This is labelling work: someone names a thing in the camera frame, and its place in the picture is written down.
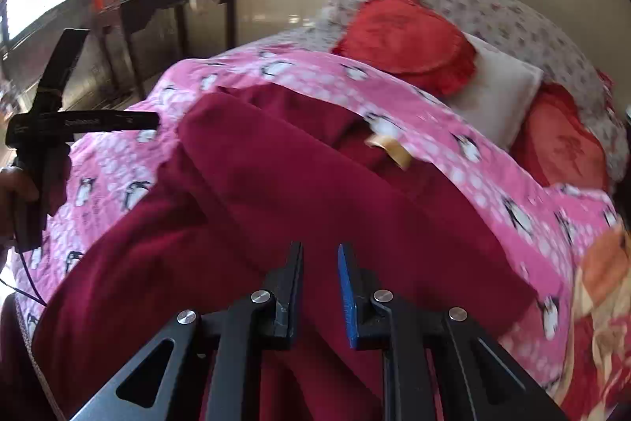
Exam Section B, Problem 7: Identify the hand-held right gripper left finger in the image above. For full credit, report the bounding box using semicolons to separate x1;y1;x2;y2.
69;241;304;421

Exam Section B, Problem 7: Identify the dark wooden desk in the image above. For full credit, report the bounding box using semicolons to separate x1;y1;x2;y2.
91;0;237;99

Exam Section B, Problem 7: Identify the dark red sweater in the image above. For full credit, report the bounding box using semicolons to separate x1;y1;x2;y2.
32;83;538;421

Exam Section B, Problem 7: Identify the pink penguin print blanket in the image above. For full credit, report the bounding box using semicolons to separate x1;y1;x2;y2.
12;43;619;407

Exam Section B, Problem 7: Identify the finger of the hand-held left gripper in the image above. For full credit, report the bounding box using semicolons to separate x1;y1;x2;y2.
74;111;161;140
37;28;91;112

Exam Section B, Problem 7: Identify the orange floral blanket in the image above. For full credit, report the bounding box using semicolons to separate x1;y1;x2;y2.
574;224;631;407

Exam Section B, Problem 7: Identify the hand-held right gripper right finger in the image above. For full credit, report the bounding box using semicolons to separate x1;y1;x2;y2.
337;242;569;421

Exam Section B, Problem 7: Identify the person's left hand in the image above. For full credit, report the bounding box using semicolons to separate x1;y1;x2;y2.
0;166;39;247

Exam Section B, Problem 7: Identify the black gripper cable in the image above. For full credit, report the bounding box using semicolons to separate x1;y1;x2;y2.
0;248;50;308

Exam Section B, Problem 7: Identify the white pillow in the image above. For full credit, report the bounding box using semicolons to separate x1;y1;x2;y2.
446;31;544;152

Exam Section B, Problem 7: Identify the large floral pillow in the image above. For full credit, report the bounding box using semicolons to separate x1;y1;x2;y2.
387;0;626;182

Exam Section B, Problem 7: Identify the red heart-shaped ruffled pillow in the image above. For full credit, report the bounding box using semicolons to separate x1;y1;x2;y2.
510;83;612;192
331;0;478;97

